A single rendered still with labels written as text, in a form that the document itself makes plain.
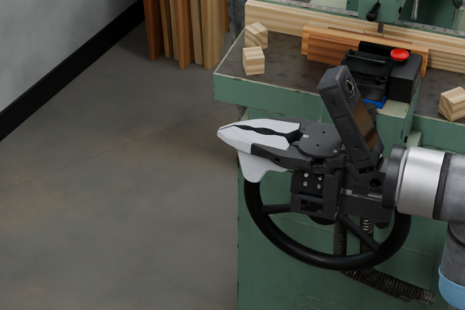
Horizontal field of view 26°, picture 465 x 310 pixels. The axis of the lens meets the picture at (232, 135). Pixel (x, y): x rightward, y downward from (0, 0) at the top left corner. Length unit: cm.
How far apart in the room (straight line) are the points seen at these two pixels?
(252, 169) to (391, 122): 55
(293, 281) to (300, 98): 46
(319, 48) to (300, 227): 37
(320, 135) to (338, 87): 8
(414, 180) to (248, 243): 102
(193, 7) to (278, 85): 159
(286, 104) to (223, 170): 122
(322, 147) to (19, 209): 192
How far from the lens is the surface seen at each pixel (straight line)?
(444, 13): 205
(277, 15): 194
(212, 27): 339
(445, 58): 187
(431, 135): 178
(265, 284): 214
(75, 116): 328
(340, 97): 107
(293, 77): 183
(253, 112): 186
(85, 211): 292
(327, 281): 207
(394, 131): 167
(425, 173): 109
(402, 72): 167
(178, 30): 338
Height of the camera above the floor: 194
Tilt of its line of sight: 38 degrees down
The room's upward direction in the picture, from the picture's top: straight up
